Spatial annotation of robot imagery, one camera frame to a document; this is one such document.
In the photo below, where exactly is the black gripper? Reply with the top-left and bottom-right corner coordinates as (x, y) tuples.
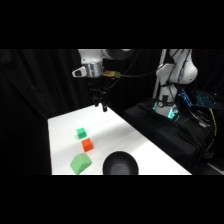
(87, 77), (110, 113)

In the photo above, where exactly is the small green cube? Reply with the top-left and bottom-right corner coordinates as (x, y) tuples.
(75, 127), (88, 140)

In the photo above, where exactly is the large light green block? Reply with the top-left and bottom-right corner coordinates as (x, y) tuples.
(69, 152), (93, 175)

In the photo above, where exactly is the red orange cube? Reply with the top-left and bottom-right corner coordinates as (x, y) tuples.
(81, 137), (95, 153)

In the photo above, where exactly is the black bowl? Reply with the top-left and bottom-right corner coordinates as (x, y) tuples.
(101, 150), (140, 176)

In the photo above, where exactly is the black cloth-covered robot stand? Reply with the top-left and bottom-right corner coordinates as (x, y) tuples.
(122, 99), (216, 176)

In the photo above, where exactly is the black curtain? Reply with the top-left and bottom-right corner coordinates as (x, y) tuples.
(0, 49), (224, 176)

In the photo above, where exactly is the blue backlit keyboard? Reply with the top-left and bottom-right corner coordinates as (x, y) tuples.
(195, 90), (223, 109)

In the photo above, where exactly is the wrist camera with yellow tint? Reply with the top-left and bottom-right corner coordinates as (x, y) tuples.
(102, 69), (122, 80)

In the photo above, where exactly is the long black arm cable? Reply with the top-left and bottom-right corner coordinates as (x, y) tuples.
(105, 49), (174, 90)

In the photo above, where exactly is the blue cable bundle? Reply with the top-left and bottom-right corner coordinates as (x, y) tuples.
(178, 88), (194, 108)

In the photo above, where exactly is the yellow cable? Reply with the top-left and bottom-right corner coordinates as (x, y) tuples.
(209, 108), (218, 138)

